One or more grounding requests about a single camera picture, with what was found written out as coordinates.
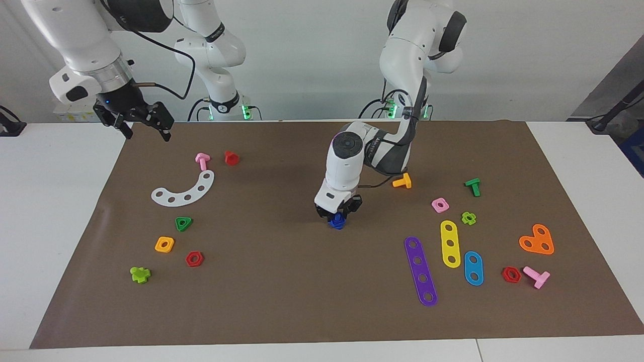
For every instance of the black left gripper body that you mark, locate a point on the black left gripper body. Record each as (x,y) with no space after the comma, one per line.
(354,204)

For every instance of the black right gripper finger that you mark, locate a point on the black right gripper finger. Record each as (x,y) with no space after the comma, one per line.
(162,116)
(126,127)

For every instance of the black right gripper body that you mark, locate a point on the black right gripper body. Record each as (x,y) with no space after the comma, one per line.
(118,103)

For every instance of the blue plastic bolt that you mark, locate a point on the blue plastic bolt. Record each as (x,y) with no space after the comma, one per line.
(337,227)

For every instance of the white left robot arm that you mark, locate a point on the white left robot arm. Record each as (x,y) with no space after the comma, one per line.
(407,50)

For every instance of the white box yellow labels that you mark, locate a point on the white box yellow labels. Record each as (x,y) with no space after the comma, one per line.
(75,114)

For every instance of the orange plastic bolt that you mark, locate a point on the orange plastic bolt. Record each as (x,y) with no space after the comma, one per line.
(404,182)

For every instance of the pink plastic bolt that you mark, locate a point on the pink plastic bolt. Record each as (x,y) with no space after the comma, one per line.
(202,161)
(539,278)

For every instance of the brown paper mat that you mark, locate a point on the brown paper mat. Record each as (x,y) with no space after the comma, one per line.
(302,281)

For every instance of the red plastic bolt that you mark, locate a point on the red plastic bolt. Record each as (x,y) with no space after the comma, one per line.
(231,158)

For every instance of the white curved perforated plate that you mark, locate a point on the white curved perforated plate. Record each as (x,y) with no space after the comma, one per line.
(194,193)

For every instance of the purple four-hole plate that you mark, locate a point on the purple four-hole plate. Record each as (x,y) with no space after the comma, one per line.
(420,269)

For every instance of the pink square nut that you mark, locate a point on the pink square nut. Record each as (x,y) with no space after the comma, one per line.
(445,207)

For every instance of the yellow three-hole plate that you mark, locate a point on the yellow three-hole plate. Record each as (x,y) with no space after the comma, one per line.
(450,235)

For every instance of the green triangle nut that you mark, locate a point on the green triangle nut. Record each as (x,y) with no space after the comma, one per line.
(188,220)

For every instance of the black table clamp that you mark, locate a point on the black table clamp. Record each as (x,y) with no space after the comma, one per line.
(12,129)

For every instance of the lime cross nut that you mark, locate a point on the lime cross nut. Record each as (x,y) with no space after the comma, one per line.
(464,218)

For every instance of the green plastic bolt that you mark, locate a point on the green plastic bolt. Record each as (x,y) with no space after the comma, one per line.
(474,187)

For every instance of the orange square nut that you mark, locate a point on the orange square nut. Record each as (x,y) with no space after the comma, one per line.
(159,247)

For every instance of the red hex nut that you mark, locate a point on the red hex nut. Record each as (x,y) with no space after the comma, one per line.
(199,262)
(518,276)

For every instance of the blue two-hole plate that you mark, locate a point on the blue two-hole plate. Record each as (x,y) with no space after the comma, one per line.
(473,268)

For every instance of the lime green flower nut left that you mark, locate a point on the lime green flower nut left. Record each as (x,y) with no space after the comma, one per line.
(139,275)

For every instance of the orange three-hole corner plate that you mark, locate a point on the orange three-hole corner plate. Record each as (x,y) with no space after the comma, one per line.
(537,241)

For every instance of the black stand pole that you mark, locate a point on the black stand pole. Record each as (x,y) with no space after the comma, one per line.
(601,123)

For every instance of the blue crate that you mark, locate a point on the blue crate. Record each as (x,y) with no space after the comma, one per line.
(636,151)

